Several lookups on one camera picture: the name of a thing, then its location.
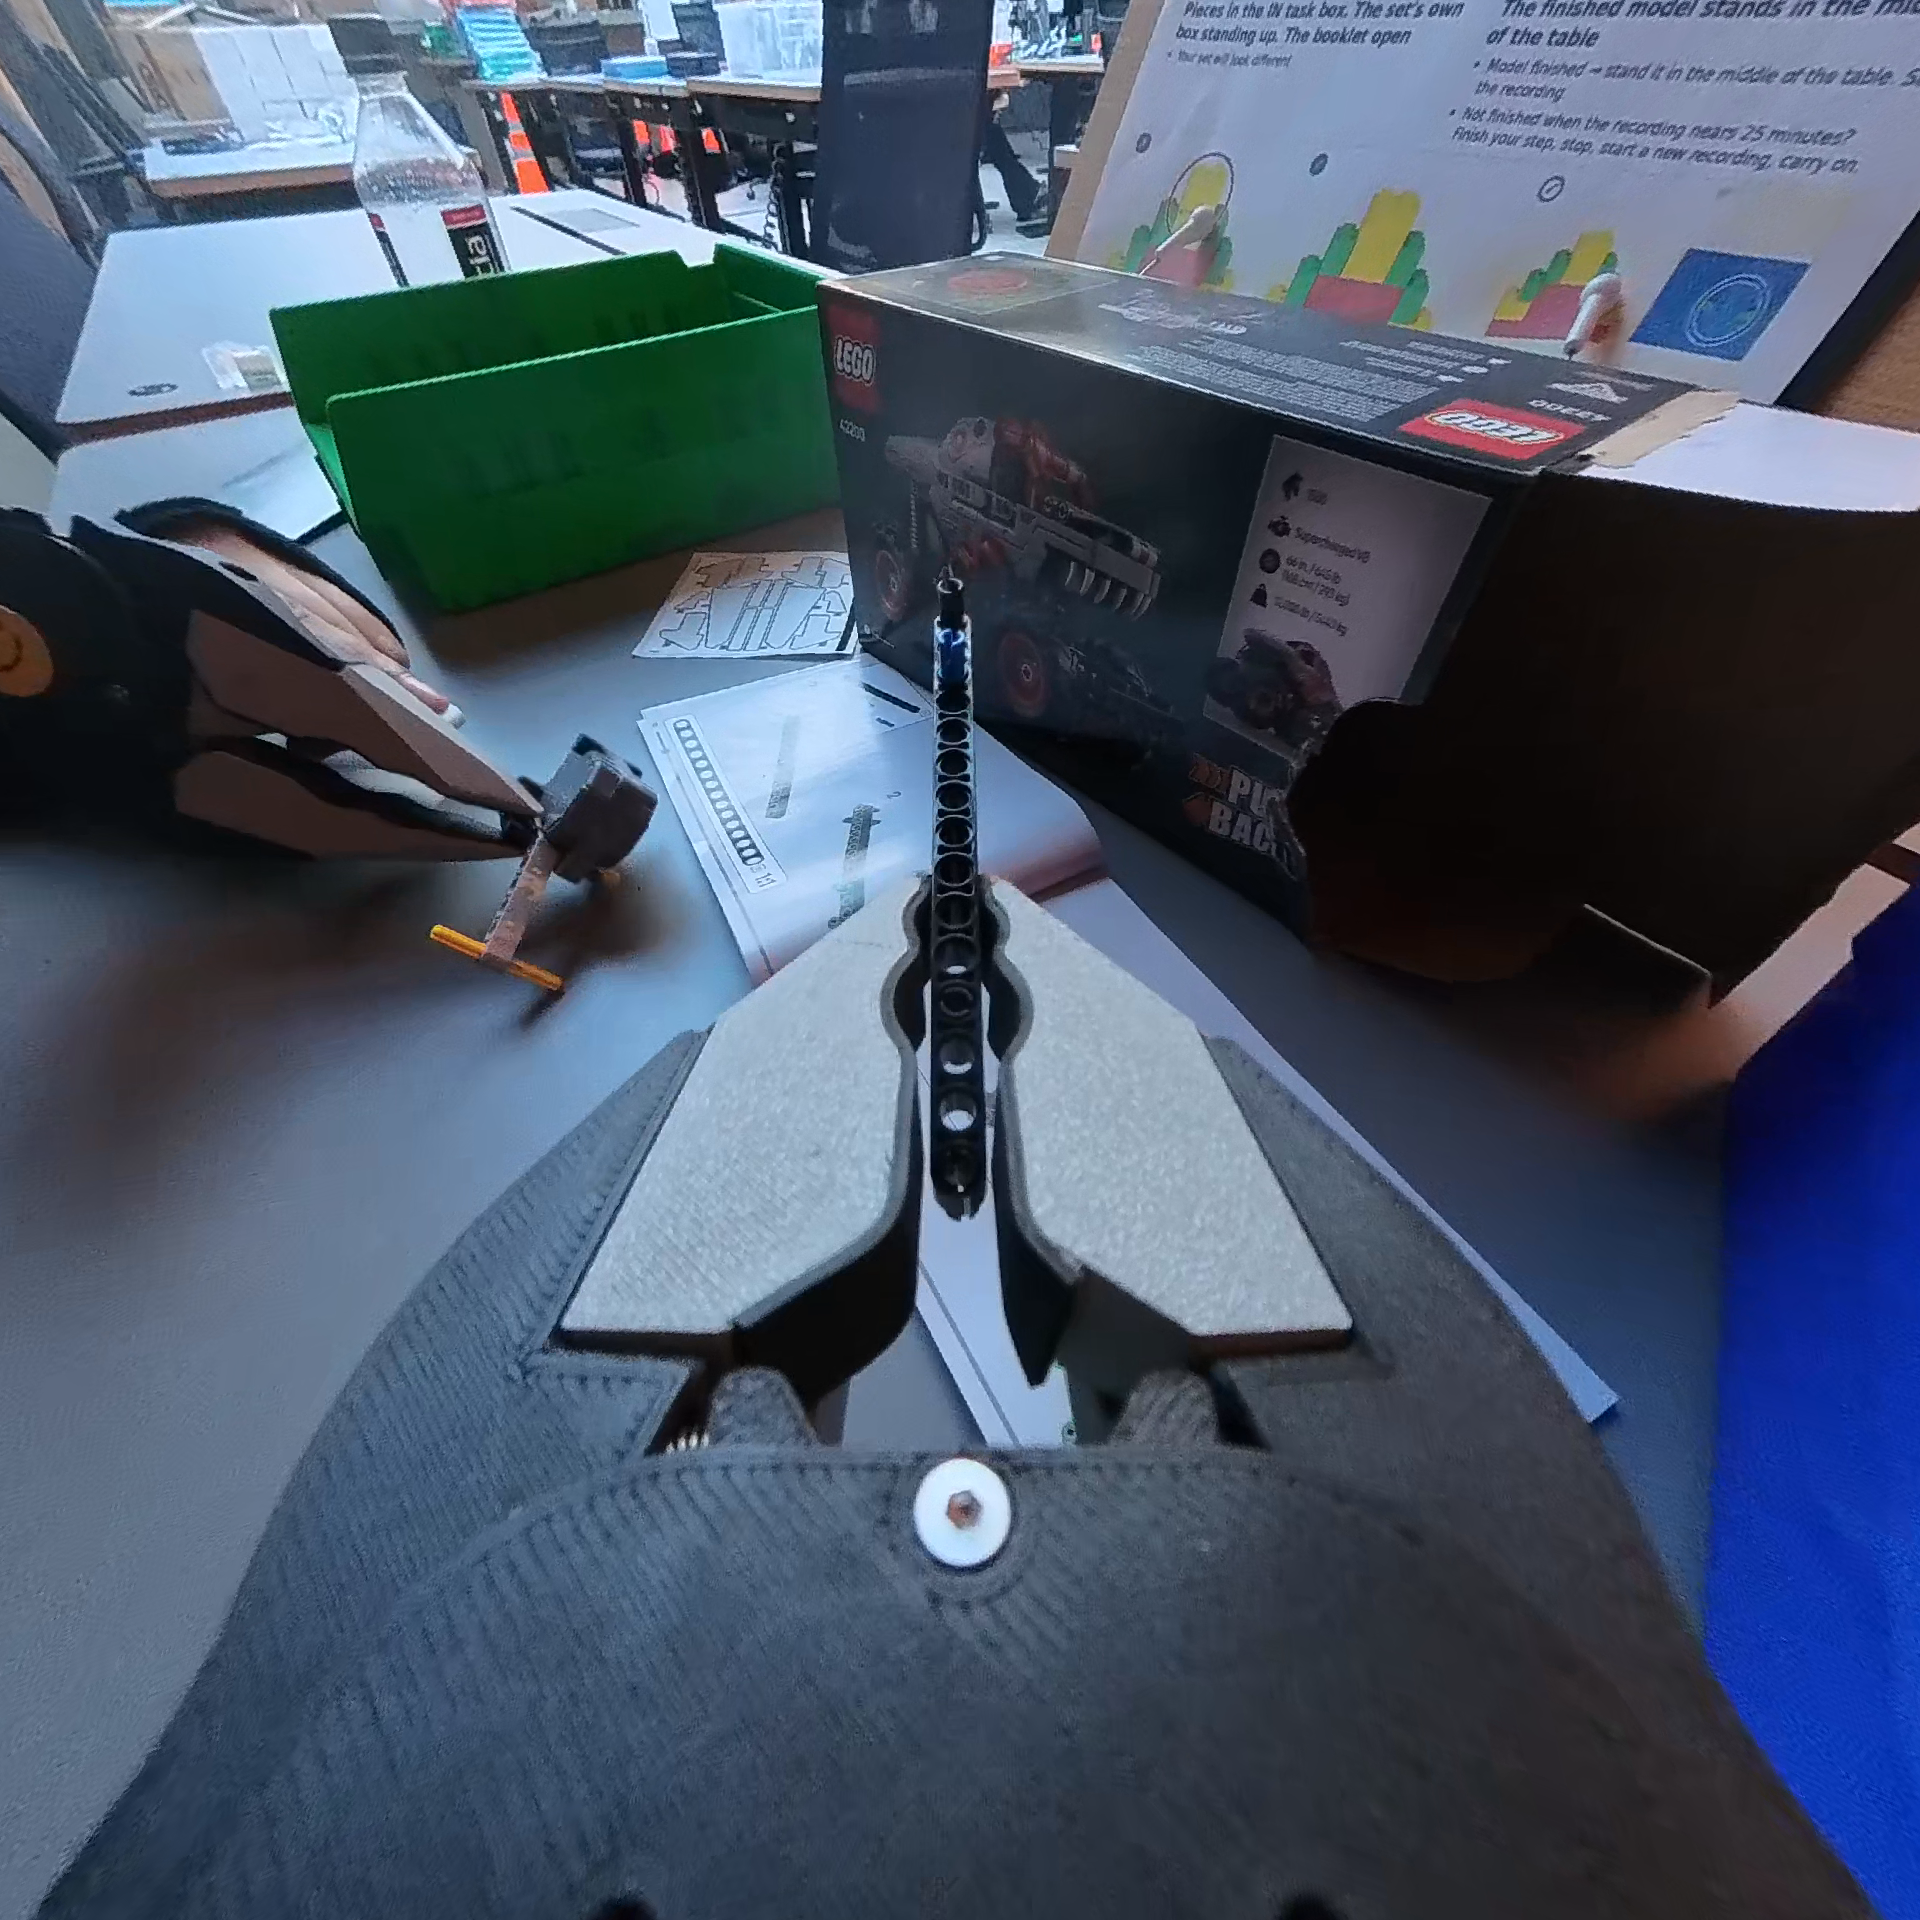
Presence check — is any task instruction poster board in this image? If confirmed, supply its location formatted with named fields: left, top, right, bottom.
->
left=1045, top=0, right=1920, bottom=409

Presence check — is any person's left hand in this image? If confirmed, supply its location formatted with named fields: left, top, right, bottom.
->
left=277, top=573, right=467, bottom=735

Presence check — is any black office chair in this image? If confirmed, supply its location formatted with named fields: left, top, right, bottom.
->
left=806, top=0, right=1001, bottom=274

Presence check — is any black lego set box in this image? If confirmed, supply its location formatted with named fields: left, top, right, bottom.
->
left=817, top=259, right=1920, bottom=994

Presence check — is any green plastic bin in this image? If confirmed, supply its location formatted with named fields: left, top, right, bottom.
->
left=267, top=242, right=843, bottom=615

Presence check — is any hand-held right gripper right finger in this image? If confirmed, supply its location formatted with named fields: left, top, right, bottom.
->
left=982, top=877, right=1355, bottom=1389

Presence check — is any white side table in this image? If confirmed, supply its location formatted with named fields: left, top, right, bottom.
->
left=54, top=186, right=737, bottom=443

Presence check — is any long black lego beam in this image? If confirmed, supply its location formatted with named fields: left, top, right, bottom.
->
left=929, top=570, right=996, bottom=1217

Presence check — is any clear water bottle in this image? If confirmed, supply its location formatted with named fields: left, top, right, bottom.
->
left=325, top=16, right=511, bottom=289

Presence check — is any lego instruction booklet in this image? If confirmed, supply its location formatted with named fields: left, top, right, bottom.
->
left=635, top=656, right=1626, bottom=1452

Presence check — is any blue storage box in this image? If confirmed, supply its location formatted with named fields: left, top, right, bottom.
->
left=1701, top=883, right=1920, bottom=1920

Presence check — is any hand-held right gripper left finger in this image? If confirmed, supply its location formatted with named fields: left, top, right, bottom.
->
left=558, top=877, right=925, bottom=1361

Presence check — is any grey lego motor assembly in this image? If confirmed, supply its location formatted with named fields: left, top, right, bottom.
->
left=429, top=735, right=661, bottom=996

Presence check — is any lego sticker sheet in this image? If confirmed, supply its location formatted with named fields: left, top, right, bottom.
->
left=631, top=551, right=861, bottom=663

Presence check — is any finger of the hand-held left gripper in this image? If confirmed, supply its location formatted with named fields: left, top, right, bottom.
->
left=174, top=748, right=538, bottom=865
left=183, top=613, right=546, bottom=817

